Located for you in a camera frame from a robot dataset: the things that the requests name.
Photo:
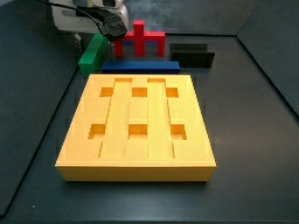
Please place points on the black angle bracket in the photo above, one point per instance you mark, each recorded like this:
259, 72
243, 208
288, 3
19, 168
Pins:
191, 55

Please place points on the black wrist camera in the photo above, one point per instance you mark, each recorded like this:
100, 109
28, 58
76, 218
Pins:
110, 23

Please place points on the green rectangular bar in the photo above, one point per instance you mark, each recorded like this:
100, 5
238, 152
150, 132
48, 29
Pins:
94, 54

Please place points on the red comb-shaped block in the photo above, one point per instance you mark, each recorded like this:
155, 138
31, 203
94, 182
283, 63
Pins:
139, 36

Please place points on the yellow slotted board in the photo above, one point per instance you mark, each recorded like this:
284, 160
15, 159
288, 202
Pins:
136, 131

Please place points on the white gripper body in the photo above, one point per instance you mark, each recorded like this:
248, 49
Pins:
72, 21

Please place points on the blue rectangular bar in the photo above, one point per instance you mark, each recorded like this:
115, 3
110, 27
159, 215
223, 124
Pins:
142, 67

